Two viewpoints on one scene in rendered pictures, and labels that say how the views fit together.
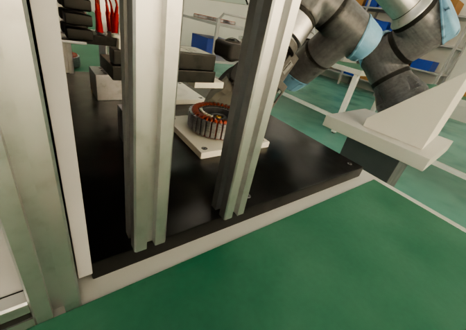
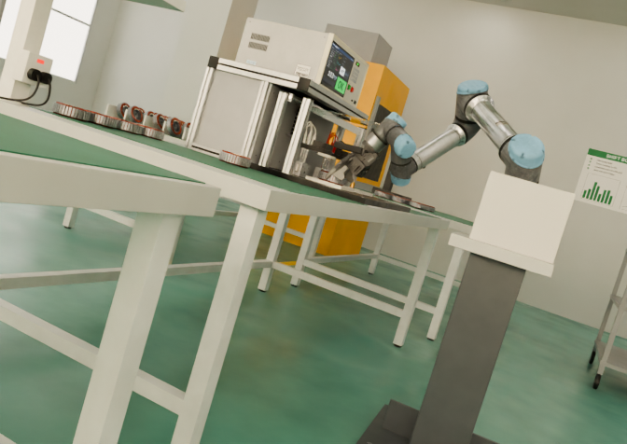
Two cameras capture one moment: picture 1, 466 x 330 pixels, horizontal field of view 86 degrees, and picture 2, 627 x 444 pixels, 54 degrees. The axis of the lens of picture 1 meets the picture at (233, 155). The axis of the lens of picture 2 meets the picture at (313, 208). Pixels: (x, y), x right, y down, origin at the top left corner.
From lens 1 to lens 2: 216 cm
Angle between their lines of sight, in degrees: 65
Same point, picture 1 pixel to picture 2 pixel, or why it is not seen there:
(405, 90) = not seen: hidden behind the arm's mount
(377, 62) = not seen: hidden behind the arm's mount
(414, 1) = (502, 139)
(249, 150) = (293, 150)
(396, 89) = not seen: hidden behind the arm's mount
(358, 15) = (395, 133)
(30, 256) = (244, 145)
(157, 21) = (277, 116)
